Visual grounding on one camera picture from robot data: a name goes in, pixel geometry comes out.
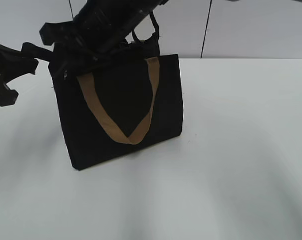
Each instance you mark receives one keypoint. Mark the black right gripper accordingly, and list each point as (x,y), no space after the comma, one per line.
(98,27)

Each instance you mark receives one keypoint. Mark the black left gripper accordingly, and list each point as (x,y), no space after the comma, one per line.
(14,64)

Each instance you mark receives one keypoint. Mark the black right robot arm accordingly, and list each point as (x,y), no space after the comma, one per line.
(99,26)

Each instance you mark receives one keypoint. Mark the black bag with tan handles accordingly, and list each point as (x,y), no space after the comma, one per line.
(119,105)

